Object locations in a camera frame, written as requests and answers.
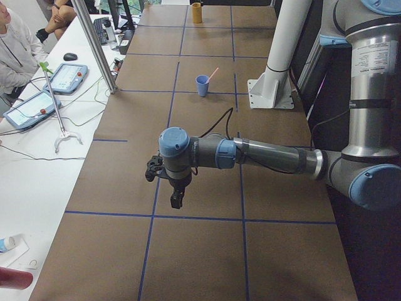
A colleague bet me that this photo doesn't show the blue plastic cup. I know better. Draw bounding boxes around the blue plastic cup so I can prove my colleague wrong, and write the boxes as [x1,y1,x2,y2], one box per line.
[195,75,209,97]

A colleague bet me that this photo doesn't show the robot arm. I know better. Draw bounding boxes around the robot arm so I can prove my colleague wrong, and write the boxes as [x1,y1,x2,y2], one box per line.
[145,1,400,210]

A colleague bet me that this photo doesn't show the white bottle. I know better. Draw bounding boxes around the white bottle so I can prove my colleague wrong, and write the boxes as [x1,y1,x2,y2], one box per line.
[1,235,29,254]

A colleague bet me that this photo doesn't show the reacher grabber tool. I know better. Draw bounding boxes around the reacher grabber tool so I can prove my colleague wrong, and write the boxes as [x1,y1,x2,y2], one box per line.
[39,61,83,154]

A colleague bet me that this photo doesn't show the teach pendant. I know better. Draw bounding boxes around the teach pendant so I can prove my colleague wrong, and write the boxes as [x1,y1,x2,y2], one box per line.
[3,91,55,129]
[39,61,88,95]

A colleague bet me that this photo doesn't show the yellow bamboo cup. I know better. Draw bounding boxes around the yellow bamboo cup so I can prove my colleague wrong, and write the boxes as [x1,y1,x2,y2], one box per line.
[192,3,202,24]

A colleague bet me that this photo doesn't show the seated person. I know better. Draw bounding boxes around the seated person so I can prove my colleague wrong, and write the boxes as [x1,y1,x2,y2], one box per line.
[1,4,48,99]

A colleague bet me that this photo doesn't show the upper teach pendant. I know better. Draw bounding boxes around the upper teach pendant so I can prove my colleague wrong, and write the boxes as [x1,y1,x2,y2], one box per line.
[39,61,88,95]

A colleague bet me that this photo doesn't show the black computer mouse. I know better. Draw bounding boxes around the black computer mouse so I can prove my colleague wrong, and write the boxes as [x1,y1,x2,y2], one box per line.
[63,53,78,61]

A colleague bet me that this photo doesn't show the red cylinder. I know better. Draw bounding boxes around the red cylinder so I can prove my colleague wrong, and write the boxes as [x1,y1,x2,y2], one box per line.
[0,267,33,290]

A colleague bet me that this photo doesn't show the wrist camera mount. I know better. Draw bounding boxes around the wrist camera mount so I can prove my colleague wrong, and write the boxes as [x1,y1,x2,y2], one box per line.
[145,155,165,182]

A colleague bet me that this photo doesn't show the black keyboard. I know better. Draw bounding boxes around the black keyboard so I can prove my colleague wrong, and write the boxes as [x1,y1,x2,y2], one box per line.
[93,17,112,45]

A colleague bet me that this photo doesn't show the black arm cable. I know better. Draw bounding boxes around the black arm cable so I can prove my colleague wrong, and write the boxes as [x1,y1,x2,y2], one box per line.
[199,107,292,174]

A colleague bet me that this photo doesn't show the white pedestal column base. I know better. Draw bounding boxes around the white pedestal column base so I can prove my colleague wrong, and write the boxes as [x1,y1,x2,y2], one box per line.
[247,0,312,109]

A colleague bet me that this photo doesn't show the aluminium frame post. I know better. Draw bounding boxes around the aluminium frame post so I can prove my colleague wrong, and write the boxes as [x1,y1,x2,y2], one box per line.
[71,0,117,94]

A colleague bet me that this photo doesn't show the lower teach pendant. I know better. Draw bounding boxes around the lower teach pendant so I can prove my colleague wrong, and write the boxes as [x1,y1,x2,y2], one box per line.
[3,91,55,129]

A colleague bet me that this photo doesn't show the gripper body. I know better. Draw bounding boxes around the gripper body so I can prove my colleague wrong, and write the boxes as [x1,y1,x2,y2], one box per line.
[167,171,192,191]

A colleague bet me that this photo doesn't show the pink chopstick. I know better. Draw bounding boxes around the pink chopstick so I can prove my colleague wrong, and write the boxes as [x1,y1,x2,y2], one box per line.
[206,67,219,84]

